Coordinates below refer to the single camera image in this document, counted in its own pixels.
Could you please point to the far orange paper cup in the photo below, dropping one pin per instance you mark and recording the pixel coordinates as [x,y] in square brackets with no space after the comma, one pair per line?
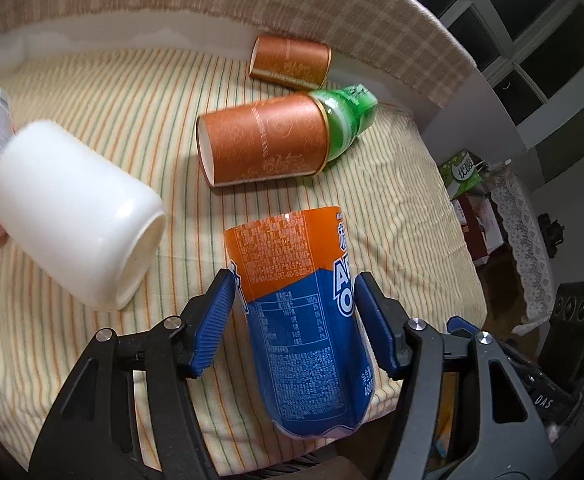
[291,63]

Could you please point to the white lace cloth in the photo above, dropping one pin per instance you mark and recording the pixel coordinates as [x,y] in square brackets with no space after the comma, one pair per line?
[529,251]

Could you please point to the near orange paper cup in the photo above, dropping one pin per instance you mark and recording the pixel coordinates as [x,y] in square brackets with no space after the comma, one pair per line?
[267,140]

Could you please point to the green white carton box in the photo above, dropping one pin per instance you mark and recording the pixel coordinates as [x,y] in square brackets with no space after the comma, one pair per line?
[461,173]

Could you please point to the white plastic cup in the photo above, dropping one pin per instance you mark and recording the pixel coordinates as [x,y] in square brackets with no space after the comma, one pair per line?
[87,223]

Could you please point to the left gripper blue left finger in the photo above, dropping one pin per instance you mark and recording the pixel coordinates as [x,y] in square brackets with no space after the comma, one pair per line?
[91,431]

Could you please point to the red cardboard box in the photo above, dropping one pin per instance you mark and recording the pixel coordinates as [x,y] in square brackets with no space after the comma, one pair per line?
[479,225]

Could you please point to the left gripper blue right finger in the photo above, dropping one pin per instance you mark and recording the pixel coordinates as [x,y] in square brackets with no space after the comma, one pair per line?
[496,431]

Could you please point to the green labelled bottle cup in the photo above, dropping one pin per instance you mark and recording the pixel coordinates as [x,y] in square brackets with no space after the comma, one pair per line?
[350,111]

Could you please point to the orange paper cup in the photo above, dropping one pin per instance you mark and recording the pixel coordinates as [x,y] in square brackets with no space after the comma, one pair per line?
[267,140]
[291,63]

